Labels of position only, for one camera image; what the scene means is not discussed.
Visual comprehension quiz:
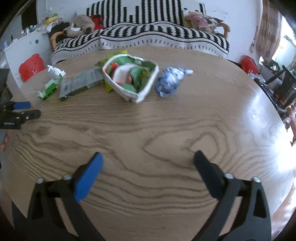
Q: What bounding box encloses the red cushion on sofa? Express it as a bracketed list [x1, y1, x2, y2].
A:
[90, 15, 104, 30]

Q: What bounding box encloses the brown plush toy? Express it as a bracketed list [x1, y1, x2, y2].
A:
[63, 15, 95, 38]

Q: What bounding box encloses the red stool right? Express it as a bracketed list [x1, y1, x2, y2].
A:
[240, 55, 259, 74]

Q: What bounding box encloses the black white striped sofa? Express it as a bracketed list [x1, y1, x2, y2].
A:
[51, 1, 230, 64]

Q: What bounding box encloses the white tissue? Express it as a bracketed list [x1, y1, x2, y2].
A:
[47, 65, 66, 80]

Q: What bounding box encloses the green plastic toy shell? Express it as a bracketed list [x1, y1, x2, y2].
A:
[38, 75, 63, 101]

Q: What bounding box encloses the pink floral cushion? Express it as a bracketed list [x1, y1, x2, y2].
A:
[183, 9, 230, 40]

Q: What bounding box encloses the blue white foil wrapper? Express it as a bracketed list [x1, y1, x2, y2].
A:
[155, 67, 194, 97]

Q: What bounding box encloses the green snack bag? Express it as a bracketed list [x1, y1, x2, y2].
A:
[94, 49, 129, 93]

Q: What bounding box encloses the patterned curtain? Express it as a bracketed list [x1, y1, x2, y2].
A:
[255, 0, 282, 64]

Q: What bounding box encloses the red bear stool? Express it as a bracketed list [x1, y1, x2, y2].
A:
[18, 53, 46, 82]

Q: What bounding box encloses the white cabinet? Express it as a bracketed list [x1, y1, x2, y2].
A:
[1, 31, 53, 87]

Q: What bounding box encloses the black side table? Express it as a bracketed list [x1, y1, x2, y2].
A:
[254, 65, 295, 118]

